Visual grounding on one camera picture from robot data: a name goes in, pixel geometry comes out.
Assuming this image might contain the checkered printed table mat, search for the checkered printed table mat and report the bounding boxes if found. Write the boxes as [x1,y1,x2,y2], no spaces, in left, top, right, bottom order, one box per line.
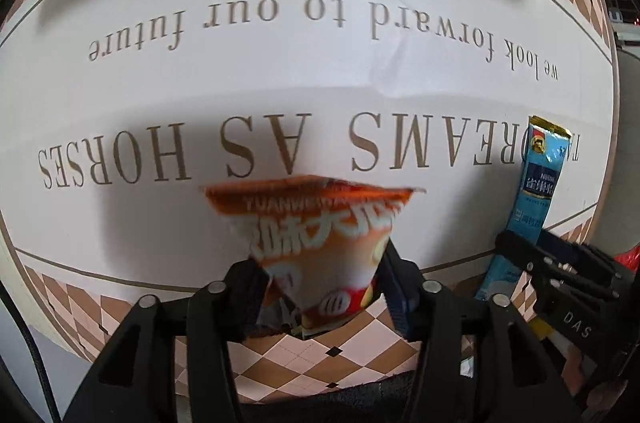
[0,0,622,404]

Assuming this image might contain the blue coffee stick sachet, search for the blue coffee stick sachet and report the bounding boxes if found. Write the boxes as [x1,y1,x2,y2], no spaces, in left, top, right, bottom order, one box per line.
[475,115,572,301]

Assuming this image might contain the orange snack bag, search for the orange snack bag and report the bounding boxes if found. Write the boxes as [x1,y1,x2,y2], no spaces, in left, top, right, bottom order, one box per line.
[204,175,418,339]

